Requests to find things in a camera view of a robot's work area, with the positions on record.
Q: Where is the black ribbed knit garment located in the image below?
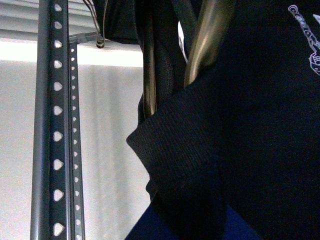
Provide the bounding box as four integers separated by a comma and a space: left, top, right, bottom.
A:
105, 0, 320, 240

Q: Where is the thin wire hanger hook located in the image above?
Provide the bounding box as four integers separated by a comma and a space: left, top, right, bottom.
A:
83, 0, 109, 49

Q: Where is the perforated grey metal post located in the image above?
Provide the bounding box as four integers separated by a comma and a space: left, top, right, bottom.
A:
30, 0, 74, 240

